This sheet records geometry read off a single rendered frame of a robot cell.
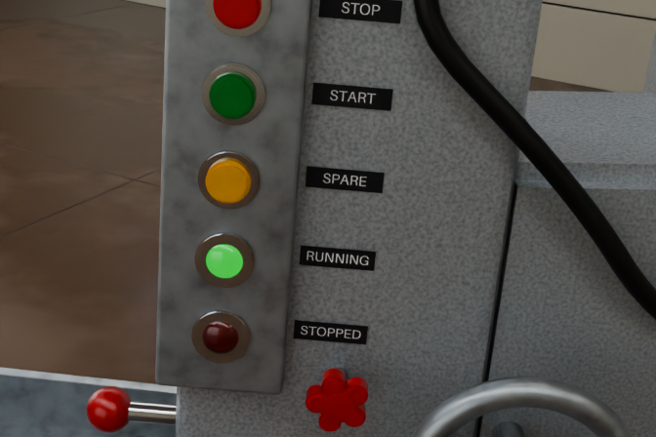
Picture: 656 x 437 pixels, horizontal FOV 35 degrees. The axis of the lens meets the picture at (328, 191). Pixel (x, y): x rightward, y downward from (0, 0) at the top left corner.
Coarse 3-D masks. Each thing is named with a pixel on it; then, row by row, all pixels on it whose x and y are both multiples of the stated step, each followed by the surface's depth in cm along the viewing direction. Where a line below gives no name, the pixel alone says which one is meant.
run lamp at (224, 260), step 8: (216, 248) 61; (224, 248) 61; (232, 248) 61; (208, 256) 62; (216, 256) 61; (224, 256) 61; (232, 256) 61; (240, 256) 62; (208, 264) 62; (216, 264) 62; (224, 264) 61; (232, 264) 62; (240, 264) 62; (216, 272) 62; (224, 272) 62; (232, 272) 62
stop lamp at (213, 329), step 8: (208, 328) 63; (216, 328) 63; (224, 328) 63; (232, 328) 63; (208, 336) 63; (216, 336) 63; (224, 336) 63; (232, 336) 63; (208, 344) 64; (216, 344) 63; (224, 344) 63; (232, 344) 63; (216, 352) 64; (224, 352) 64
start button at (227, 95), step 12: (216, 84) 58; (228, 84) 58; (240, 84) 58; (252, 84) 58; (216, 96) 58; (228, 96) 58; (240, 96) 58; (252, 96) 58; (216, 108) 58; (228, 108) 58; (240, 108) 58
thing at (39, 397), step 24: (0, 384) 86; (24, 384) 86; (48, 384) 86; (72, 384) 86; (96, 384) 86; (120, 384) 86; (144, 384) 86; (0, 408) 86; (24, 408) 86; (48, 408) 86; (72, 408) 86; (0, 432) 85; (24, 432) 86; (48, 432) 86; (72, 432) 86; (96, 432) 87; (120, 432) 87; (144, 432) 87; (168, 432) 87
